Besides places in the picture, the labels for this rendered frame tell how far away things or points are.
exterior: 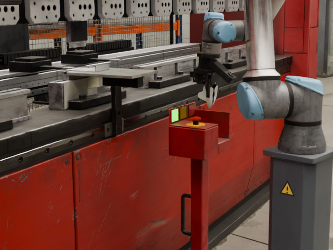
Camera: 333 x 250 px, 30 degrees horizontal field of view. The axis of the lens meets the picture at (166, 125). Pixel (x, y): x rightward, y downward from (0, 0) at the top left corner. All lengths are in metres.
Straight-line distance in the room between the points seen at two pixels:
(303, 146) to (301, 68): 2.24
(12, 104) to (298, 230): 0.97
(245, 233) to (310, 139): 1.55
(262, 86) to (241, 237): 1.62
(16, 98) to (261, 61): 0.76
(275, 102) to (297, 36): 2.28
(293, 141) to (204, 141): 0.44
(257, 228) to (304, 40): 1.31
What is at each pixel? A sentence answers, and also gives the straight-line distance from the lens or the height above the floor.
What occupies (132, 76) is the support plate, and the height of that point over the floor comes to 1.00.
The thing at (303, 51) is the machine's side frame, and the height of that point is 0.90.
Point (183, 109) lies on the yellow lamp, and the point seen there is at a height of 0.82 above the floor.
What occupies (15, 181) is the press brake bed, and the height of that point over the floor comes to 0.74.
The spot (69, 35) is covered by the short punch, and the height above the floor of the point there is 1.12.
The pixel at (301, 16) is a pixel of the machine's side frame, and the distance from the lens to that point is 4.14.
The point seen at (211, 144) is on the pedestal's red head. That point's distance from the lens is 2.33.
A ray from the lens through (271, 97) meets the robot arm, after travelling 1.89.
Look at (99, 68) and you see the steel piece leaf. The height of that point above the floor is 1.01.
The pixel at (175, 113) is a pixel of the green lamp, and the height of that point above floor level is 0.82.
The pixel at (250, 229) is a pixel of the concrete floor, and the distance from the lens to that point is 3.49.
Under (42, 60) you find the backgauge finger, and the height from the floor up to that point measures 1.02.
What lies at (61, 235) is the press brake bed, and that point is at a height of 0.51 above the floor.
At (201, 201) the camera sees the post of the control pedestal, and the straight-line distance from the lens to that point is 2.44.
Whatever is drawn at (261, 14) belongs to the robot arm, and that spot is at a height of 1.20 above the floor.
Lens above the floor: 1.25
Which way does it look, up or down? 12 degrees down
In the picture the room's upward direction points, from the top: 1 degrees counter-clockwise
